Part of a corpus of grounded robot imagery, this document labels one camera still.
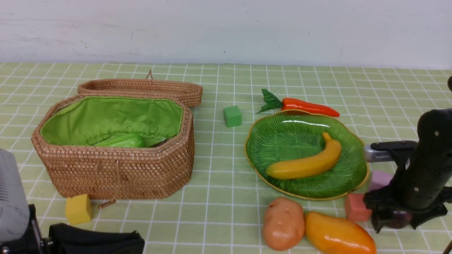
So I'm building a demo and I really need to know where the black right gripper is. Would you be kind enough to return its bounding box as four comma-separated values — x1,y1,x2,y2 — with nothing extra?
364,108,451,234

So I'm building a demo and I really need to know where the orange toy mango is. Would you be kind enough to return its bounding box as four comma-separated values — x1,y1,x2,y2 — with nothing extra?
304,212,377,254

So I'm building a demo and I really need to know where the yellow toy banana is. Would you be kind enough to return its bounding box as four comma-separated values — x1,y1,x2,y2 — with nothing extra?
265,132,342,180

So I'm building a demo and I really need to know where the orange toy carrot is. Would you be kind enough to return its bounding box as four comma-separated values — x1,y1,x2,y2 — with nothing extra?
258,89,340,117

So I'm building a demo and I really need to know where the green toy bitter gourd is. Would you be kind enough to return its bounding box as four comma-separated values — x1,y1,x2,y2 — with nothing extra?
93,133,145,148

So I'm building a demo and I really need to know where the purple toy mangosteen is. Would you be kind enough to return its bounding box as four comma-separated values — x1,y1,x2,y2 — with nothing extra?
385,210,413,229

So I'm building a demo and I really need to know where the dark purple toy eggplant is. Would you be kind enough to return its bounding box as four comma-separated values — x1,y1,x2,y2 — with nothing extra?
149,138,171,147

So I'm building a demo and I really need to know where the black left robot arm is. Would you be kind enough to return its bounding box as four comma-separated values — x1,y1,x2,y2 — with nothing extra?
0,149,145,254

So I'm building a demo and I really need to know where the light purple foam cube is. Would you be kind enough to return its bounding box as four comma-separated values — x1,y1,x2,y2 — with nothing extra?
367,170,393,192

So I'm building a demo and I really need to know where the pink-red foam cube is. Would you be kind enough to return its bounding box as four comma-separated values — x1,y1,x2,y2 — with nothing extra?
344,193,372,222

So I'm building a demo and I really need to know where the brown toy potato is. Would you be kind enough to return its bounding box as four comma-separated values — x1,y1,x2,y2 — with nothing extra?
262,196,305,251

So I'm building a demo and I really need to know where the green glass leaf plate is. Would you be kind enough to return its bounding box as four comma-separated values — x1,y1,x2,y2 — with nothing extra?
244,110,371,200

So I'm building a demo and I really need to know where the green foam cube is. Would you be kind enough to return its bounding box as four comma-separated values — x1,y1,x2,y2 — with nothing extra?
223,105,242,128

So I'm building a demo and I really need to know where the green checkered tablecloth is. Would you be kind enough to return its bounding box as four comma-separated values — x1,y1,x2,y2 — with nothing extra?
0,62,451,254

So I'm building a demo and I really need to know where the woven wicker basket lid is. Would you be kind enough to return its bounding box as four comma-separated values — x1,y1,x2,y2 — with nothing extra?
78,70,202,107

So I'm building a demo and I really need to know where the woven wicker basket green lining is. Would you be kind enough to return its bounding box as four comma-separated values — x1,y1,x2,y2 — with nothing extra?
31,93,195,200

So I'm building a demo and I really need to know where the yellow foam cube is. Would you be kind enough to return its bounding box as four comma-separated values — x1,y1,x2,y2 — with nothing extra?
65,194,93,225

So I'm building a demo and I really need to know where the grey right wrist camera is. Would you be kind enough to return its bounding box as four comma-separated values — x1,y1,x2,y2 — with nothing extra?
363,140,417,163

